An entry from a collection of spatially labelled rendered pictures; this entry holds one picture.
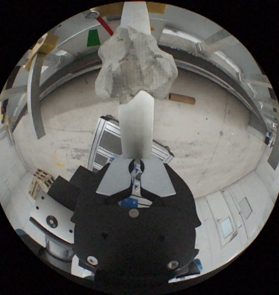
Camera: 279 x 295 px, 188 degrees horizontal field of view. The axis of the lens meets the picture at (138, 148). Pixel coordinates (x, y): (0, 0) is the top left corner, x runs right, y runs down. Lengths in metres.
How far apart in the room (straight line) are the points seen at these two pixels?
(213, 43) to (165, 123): 0.90
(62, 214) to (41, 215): 0.07
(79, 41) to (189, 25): 0.43
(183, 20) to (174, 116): 0.92
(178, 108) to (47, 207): 1.15
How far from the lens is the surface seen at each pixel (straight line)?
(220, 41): 0.32
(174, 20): 0.53
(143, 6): 0.18
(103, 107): 1.01
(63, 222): 0.26
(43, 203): 0.28
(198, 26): 0.56
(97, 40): 0.31
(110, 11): 0.24
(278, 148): 0.23
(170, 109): 0.99
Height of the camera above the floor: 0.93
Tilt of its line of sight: 60 degrees down
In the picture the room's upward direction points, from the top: 178 degrees counter-clockwise
